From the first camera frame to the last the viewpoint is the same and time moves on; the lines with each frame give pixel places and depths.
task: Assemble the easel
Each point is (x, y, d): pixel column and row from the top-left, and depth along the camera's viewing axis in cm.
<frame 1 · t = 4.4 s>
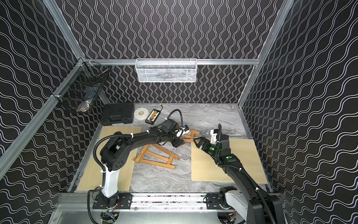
left hand: (181, 136, 94), fingers open
right hand: (198, 141, 84), fingers open
left light plywood board: (92, 179, 84), on the table
right light plywood board: (204, 167, 90), on the table
black plastic tool case: (117, 113, 122), on the table
white tape roll: (141, 114, 116), on the table

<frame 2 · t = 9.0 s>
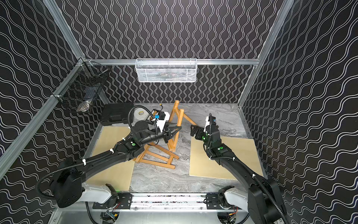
left hand: (179, 124, 68), fingers closed
right hand: (198, 126, 84), fingers open
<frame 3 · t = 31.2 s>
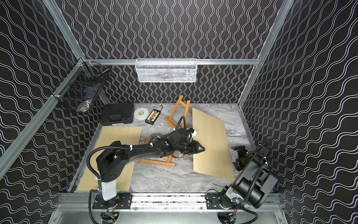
left hand: (204, 148, 77), fingers open
right hand: (233, 155, 89), fingers open
right light plywood board: (215, 159, 89), point 3 cm above the table
the other named things where they were.

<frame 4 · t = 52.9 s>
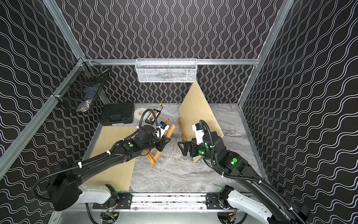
left hand: (168, 136, 78), fingers closed
right hand: (185, 140, 68), fingers open
right light plywood board: (195, 108, 88), point 24 cm above the table
the other named things where they were.

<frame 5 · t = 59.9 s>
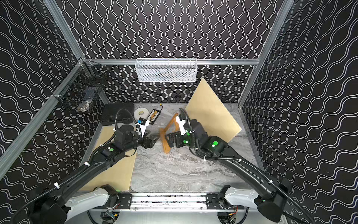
left hand: (153, 131, 76), fingers open
right hand: (171, 133, 70), fingers open
right light plywood board: (205, 105, 92), point 23 cm above the table
the other named things where they were.

